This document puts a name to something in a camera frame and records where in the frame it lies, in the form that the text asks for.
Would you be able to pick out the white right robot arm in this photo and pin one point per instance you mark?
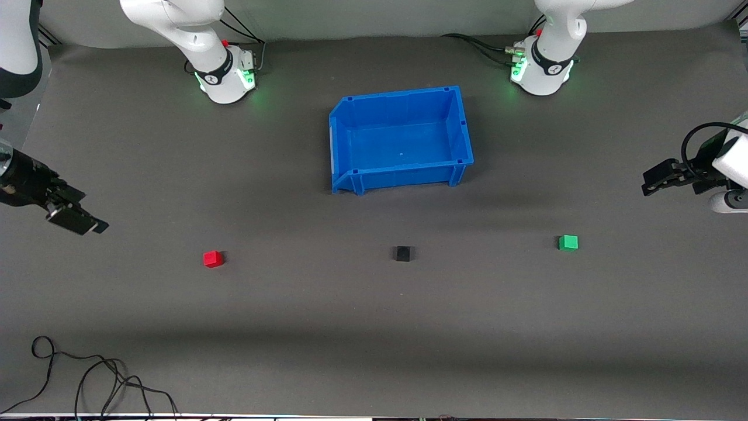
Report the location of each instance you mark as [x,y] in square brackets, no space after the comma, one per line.
[198,35]

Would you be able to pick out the blue plastic storage bin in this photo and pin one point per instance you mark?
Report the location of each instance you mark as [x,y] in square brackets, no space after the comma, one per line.
[403,146]

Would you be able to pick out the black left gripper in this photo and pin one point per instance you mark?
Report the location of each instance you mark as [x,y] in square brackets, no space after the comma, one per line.
[703,164]

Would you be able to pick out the small green cube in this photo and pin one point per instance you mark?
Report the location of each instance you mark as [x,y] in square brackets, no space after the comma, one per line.
[568,242]

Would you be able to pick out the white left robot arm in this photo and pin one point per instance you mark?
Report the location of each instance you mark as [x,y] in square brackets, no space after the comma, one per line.
[555,35]

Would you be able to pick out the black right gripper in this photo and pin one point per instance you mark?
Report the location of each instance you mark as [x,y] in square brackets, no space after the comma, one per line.
[26,179]

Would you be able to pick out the small red cube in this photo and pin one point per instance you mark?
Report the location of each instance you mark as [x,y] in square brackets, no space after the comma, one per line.
[213,259]

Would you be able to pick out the aluminium frame profile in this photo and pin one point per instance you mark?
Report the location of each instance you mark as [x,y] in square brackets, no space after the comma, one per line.
[737,20]

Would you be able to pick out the dark grey table mat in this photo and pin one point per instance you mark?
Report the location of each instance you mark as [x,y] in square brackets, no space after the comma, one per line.
[292,321]

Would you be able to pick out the small black cube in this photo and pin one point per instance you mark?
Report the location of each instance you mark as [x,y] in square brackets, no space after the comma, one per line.
[403,254]

